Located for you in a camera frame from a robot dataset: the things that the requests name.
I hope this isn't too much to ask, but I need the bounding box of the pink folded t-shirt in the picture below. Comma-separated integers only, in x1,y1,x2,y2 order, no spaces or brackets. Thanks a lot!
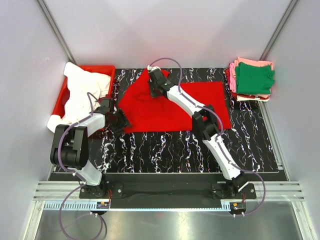
229,57,274,92

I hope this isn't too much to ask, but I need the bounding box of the purple cable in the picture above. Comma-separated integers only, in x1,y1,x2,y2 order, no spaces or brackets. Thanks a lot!
148,57,266,218
56,91,108,240

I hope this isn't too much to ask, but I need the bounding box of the white folded t-shirt bottom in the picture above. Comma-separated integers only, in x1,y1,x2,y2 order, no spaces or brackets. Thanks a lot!
236,94,269,102

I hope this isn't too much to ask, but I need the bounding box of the slotted cable duct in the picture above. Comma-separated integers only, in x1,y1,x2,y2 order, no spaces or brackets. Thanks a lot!
43,200,231,212

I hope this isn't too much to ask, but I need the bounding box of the white t-shirt in bin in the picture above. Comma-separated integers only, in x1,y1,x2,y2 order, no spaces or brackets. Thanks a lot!
47,62,111,132

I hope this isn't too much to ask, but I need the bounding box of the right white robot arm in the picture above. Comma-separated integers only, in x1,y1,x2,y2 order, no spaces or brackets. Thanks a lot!
147,65,249,199

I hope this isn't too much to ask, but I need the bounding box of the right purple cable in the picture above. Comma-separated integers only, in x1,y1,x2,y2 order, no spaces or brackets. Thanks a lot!
148,57,266,218

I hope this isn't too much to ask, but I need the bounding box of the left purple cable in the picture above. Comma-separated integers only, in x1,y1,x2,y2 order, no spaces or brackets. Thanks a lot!
56,91,108,240

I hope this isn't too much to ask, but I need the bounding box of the green folded t-shirt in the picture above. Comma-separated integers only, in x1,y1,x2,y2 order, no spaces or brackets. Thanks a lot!
235,62,275,95

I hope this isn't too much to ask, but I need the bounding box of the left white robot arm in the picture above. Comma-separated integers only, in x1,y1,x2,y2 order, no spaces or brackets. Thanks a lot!
50,98,131,198

